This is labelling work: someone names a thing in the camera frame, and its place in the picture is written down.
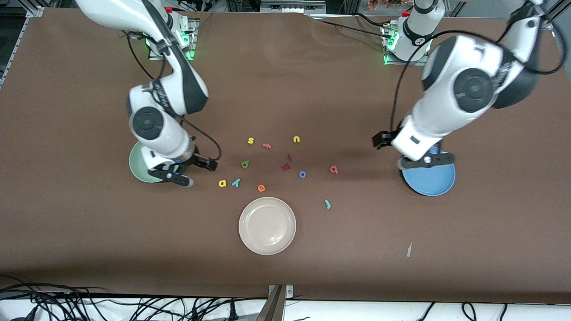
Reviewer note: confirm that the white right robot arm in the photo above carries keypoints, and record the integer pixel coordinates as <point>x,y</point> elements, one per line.
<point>169,133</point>

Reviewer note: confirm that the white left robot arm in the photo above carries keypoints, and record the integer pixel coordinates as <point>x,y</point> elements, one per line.
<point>446,107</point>

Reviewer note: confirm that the light green plate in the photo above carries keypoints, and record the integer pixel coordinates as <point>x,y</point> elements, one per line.
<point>136,167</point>

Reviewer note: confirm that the blue plate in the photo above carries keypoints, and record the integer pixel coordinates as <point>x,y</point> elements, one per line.
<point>430,183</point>

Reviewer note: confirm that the beige plate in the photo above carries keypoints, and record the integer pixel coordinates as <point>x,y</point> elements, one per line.
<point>267,226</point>

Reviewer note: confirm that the small white paper scrap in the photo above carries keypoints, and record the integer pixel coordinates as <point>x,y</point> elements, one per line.
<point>409,249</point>

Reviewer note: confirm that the orange flower decoration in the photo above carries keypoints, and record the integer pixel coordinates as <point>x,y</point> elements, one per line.
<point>388,3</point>

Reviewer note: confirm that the grey metal device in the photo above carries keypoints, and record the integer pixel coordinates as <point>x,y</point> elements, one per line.
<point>292,5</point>

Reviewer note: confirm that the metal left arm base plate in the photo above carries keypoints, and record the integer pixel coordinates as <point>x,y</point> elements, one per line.
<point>388,61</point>

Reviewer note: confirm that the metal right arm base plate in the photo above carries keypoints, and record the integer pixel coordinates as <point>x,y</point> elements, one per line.
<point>192,49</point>

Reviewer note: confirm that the metal table edge bracket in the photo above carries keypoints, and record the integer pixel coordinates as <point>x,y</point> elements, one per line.
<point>276,307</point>

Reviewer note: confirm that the aluminium frame corner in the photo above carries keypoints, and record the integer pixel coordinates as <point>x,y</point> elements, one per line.
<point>548,23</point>

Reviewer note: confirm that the aluminium frame rail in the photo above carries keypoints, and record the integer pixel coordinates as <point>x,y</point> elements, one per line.
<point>20,44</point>

